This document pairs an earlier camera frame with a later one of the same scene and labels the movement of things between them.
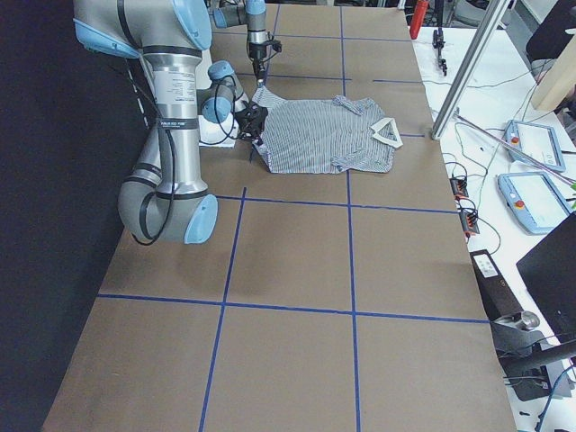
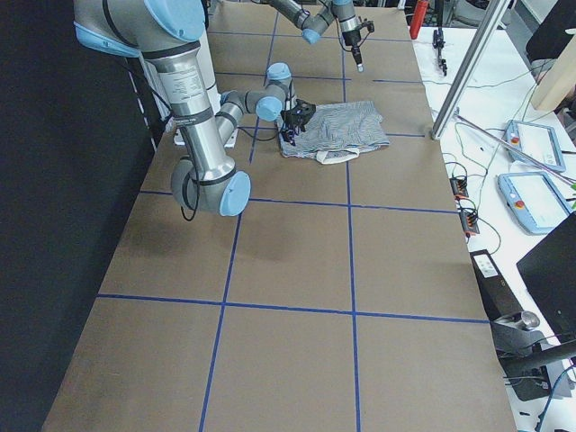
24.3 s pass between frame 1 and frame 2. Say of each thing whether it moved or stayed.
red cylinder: stayed
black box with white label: stayed
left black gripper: moved
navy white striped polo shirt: moved
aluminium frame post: stayed
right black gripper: moved
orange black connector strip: stayed
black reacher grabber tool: stayed
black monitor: stayed
